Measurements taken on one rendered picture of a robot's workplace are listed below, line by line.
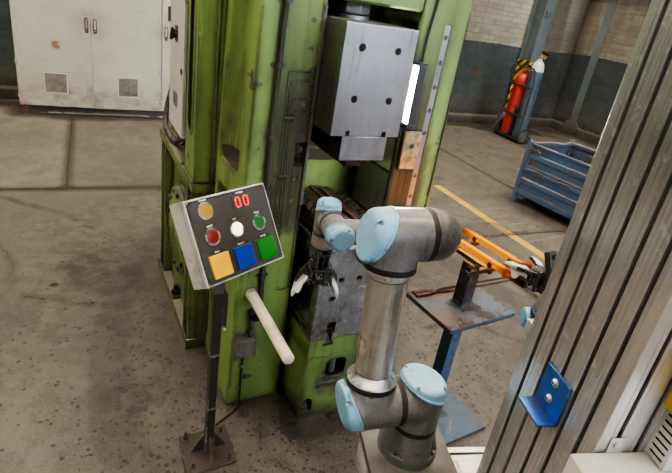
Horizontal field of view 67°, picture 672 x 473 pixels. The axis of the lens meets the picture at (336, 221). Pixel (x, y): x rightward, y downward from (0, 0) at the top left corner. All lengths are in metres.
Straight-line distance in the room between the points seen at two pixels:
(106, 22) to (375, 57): 5.37
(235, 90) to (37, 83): 5.05
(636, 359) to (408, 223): 0.45
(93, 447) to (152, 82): 5.34
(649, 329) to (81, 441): 2.19
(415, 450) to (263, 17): 1.41
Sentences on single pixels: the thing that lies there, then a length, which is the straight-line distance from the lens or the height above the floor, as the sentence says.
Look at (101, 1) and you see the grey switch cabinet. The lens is 6.97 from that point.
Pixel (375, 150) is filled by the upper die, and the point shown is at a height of 1.31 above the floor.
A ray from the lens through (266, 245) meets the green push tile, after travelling 1.77.
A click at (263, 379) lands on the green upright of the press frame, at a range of 2.58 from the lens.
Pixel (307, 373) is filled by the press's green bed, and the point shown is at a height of 0.28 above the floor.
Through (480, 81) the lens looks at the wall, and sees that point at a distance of 10.04.
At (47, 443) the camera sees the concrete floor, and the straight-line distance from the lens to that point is 2.56.
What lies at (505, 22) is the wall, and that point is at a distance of 10.12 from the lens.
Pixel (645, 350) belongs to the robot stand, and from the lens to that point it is 0.89.
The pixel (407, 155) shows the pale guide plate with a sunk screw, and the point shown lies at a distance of 2.25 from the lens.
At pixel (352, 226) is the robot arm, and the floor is 1.26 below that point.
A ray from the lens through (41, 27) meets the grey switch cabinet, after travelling 7.03.
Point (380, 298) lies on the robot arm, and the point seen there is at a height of 1.28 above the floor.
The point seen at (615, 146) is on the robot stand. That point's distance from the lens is 0.95.
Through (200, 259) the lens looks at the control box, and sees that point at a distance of 1.62.
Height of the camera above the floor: 1.84
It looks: 24 degrees down
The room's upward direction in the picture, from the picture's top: 9 degrees clockwise
